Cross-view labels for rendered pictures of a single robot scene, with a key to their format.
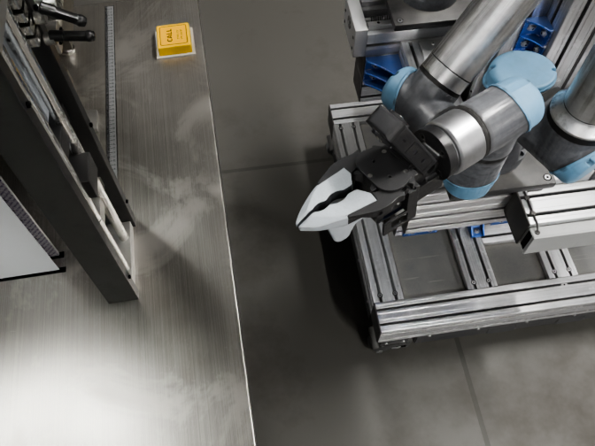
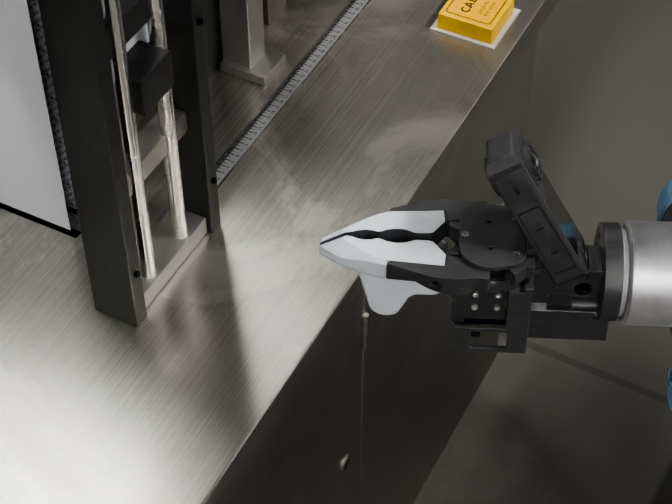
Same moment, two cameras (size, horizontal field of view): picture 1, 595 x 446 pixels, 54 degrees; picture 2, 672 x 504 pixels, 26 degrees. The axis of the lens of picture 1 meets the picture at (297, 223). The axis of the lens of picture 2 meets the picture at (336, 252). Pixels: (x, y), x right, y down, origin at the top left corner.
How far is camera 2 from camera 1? 53 cm
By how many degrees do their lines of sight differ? 25
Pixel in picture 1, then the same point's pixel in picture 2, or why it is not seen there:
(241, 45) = not seen: outside the picture
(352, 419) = not seen: outside the picture
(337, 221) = (370, 263)
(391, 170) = (501, 243)
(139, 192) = (253, 193)
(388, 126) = (498, 156)
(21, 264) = (26, 189)
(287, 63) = not seen: outside the picture
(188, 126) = (396, 143)
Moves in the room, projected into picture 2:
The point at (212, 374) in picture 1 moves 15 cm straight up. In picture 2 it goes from (151, 483) to (134, 379)
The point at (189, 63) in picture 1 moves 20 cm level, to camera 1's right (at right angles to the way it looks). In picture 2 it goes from (472, 57) to (623, 127)
